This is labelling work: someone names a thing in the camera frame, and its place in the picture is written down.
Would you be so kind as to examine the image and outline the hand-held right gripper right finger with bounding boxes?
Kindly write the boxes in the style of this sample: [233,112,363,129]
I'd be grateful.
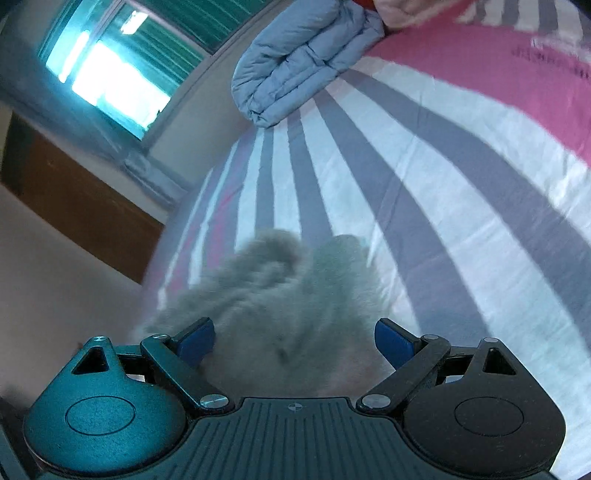
[357,318,519,413]

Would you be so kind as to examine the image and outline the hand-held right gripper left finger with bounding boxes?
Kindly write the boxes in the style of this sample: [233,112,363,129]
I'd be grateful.
[71,317,230,409]

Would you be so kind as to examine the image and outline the grey pants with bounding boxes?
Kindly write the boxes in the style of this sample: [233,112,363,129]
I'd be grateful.
[137,230,394,398]

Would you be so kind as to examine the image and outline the bed with striped sheet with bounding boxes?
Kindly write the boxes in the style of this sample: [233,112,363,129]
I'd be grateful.
[143,0,591,478]

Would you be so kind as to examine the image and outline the grey curtain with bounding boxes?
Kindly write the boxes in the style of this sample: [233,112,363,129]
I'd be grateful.
[0,28,195,208]

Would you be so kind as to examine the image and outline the sliding glass window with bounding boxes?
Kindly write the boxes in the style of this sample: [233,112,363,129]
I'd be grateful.
[39,0,245,141]

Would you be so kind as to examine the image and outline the folded light blue quilt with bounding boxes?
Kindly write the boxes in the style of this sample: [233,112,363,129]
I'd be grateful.
[231,0,387,128]

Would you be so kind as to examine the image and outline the folded pink blanket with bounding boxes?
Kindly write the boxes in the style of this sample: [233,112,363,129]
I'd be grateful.
[373,0,465,29]

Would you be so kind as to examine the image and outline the striped pillow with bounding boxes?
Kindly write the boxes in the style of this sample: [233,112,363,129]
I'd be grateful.
[455,0,591,35]

